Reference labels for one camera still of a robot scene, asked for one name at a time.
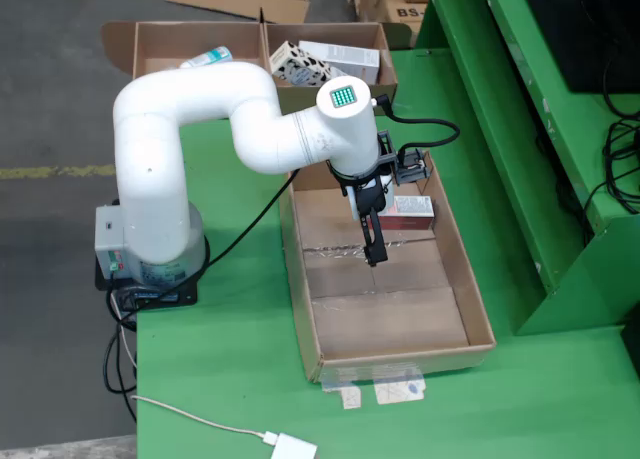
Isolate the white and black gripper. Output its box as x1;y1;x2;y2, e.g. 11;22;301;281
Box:
327;162;393;268

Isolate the red white printed carton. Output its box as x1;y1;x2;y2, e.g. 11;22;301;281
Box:
378;194;436;232

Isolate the grey robot base box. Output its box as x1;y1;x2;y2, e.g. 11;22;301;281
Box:
94;204;126;280

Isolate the shallow cardboard tray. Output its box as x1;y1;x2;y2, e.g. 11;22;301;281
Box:
278;148;497;384

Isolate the cardboard box BS print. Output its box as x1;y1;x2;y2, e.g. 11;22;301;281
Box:
377;0;429;35

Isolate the divided cardboard box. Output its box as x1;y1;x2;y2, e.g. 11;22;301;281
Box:
101;20;414;118

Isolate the green metal rack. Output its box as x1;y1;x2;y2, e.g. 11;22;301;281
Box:
414;0;640;338

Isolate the long white carton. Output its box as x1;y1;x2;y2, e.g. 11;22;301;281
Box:
298;40;381;84

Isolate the cow print carton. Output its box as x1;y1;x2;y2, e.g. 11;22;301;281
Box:
269;40;334;88

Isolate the white power adapter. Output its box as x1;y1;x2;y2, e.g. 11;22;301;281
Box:
269;431;319;459

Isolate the white bottle teal label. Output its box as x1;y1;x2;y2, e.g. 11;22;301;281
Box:
178;46;234;70

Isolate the black monitor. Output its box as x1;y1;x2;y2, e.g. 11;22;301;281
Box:
517;0;640;94

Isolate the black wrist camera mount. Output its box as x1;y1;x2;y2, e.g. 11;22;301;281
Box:
377;128;431;186

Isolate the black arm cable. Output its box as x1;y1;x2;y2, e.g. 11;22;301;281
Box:
112;167;301;310

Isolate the black camera cable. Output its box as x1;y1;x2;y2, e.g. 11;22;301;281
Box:
372;94;461;153

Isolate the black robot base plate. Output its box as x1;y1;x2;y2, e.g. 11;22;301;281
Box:
94;251;199;311

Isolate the white adapter cable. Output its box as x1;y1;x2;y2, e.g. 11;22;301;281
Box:
130;394;281;446

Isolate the black cable tangle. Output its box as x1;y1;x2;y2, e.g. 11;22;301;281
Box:
582;43;640;245

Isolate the black power cables loop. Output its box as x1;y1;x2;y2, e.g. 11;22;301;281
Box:
102;278;139;425

